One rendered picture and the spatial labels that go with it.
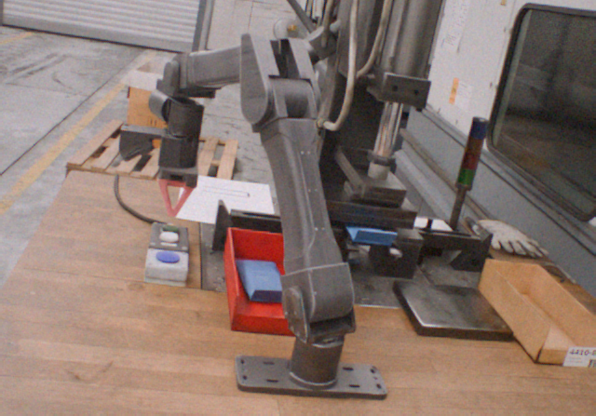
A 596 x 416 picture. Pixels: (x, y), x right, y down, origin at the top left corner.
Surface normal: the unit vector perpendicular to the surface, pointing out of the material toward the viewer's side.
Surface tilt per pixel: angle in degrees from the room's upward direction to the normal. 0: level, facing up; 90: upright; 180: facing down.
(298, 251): 76
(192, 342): 0
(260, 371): 0
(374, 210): 90
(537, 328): 90
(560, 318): 90
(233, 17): 90
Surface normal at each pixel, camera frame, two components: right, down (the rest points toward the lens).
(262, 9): 0.10, 0.32
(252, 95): -0.79, 0.04
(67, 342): 0.19, -0.93
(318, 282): 0.59, -0.25
